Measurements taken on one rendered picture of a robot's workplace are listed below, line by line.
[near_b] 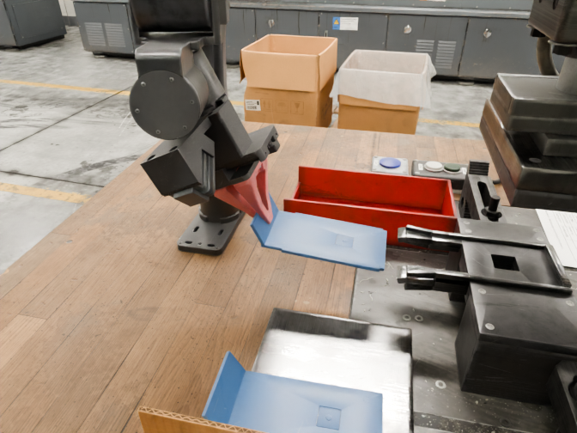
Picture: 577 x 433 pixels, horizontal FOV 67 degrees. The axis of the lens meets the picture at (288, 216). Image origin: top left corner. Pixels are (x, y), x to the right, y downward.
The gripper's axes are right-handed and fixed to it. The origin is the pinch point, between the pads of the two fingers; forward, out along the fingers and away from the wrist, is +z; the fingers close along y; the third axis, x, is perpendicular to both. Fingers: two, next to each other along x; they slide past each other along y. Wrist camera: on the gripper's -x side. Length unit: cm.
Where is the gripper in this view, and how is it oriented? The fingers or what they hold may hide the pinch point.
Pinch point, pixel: (265, 216)
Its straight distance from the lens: 52.1
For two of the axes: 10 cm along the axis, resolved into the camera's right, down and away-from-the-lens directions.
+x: 2.2, -5.7, 7.9
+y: 8.8, -2.4, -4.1
